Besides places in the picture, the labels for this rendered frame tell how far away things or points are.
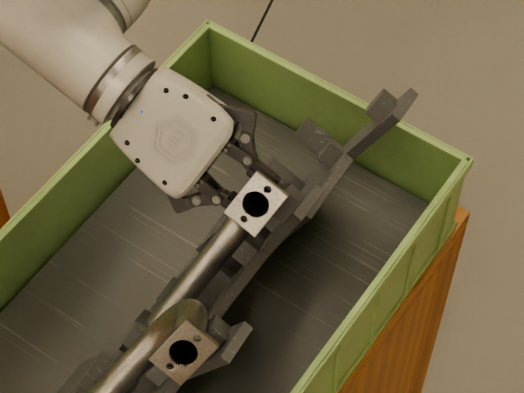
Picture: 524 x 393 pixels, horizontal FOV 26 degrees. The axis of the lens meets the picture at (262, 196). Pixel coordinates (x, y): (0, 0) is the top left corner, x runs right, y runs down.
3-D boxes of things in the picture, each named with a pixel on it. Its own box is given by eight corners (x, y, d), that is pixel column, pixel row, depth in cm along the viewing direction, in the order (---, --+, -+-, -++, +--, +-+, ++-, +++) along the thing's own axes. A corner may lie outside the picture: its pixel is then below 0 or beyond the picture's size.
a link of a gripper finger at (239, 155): (192, 126, 112) (210, 178, 113) (237, 113, 111) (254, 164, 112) (199, 122, 115) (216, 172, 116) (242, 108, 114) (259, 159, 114)
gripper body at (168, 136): (86, 136, 112) (175, 208, 112) (145, 55, 109) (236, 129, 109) (109, 124, 119) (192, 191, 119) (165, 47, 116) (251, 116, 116)
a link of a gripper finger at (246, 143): (223, 156, 112) (276, 199, 112) (242, 132, 111) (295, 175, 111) (229, 150, 115) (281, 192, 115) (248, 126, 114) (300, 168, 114)
